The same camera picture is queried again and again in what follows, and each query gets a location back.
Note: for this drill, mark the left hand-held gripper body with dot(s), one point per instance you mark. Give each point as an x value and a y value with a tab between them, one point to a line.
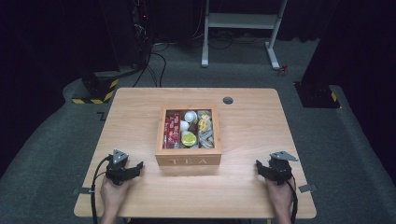
116	169

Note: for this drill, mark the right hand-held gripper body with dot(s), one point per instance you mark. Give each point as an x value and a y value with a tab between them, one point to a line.
280	169

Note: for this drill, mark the wooden tea box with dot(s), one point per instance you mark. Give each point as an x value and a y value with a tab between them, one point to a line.
188	159

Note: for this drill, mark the yellow lid capsule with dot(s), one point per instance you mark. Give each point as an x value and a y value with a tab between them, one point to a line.
189	139

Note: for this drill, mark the person's left hand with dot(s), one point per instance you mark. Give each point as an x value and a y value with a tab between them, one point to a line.
113	196

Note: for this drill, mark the person's right hand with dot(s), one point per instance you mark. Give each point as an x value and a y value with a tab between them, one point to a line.
280	197

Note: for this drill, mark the grey tape strip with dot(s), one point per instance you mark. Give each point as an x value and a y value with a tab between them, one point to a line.
307	188
81	190

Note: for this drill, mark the bundle of red sachets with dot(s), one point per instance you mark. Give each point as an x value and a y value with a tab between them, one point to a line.
172	130

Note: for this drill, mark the plain white capsule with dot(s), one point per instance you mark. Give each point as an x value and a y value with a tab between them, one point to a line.
184	125

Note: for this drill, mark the pile of grey yellow sachets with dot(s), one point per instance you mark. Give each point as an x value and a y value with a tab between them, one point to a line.
206	135

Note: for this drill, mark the brown capsule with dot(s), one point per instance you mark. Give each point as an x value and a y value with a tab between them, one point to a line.
193	128

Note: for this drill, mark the grey table grommet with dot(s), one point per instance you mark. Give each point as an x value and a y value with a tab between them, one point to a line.
228	100

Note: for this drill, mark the white capsule with printed lid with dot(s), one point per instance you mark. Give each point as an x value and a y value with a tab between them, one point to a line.
190	117

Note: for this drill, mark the black yellow striped stand base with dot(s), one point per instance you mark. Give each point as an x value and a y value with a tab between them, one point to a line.
98	90

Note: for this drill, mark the small red floor object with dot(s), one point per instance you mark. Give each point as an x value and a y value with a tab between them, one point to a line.
282	70

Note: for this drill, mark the dark equipment rack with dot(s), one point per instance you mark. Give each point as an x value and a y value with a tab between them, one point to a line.
141	28

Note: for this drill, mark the white metal stand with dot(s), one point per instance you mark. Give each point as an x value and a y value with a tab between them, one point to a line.
241	21

